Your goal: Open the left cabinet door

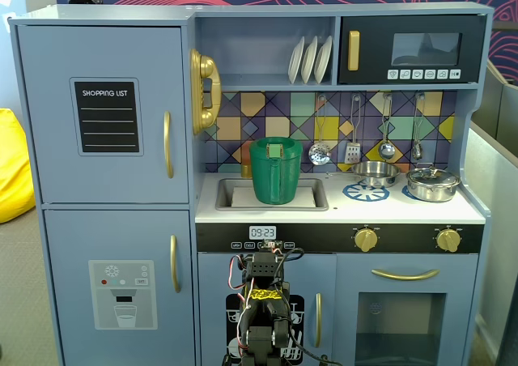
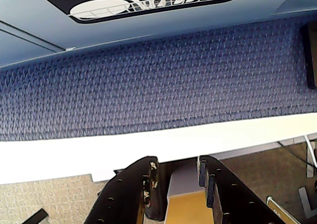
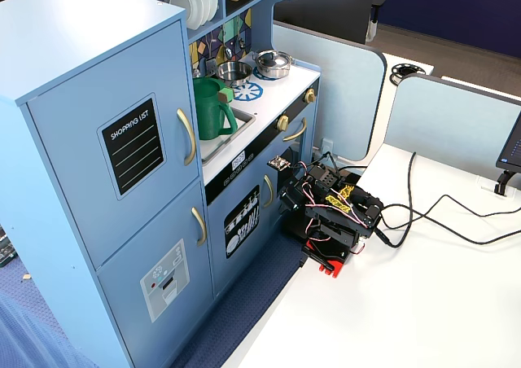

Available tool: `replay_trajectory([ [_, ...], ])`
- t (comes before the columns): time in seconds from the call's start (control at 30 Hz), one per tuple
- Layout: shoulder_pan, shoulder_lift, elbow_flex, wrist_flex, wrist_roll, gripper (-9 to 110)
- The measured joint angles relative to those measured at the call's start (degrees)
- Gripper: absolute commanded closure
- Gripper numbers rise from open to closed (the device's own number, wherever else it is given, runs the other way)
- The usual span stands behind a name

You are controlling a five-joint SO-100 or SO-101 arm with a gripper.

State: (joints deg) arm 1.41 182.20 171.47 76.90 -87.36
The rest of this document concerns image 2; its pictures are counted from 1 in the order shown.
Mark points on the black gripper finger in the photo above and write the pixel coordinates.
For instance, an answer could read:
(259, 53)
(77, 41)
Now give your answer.
(123, 189)
(235, 199)

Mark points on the blue dishwasher door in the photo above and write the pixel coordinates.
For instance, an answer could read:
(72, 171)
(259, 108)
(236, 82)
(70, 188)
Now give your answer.
(148, 30)

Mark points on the silver metal rod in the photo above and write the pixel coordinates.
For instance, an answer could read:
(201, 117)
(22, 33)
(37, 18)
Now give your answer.
(270, 199)

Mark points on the yellow and grey beam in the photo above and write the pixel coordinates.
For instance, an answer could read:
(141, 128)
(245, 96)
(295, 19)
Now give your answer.
(185, 209)

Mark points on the black flat bar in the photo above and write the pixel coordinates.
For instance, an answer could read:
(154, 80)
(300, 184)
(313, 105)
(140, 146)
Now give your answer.
(34, 217)

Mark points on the blue woven mat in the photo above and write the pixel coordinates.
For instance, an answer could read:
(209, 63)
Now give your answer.
(148, 85)

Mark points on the blue toy kitchen body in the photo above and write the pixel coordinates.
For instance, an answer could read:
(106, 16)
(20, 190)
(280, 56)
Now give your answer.
(302, 3)

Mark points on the grey angled bracket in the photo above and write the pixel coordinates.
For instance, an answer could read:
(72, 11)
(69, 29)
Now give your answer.
(303, 201)

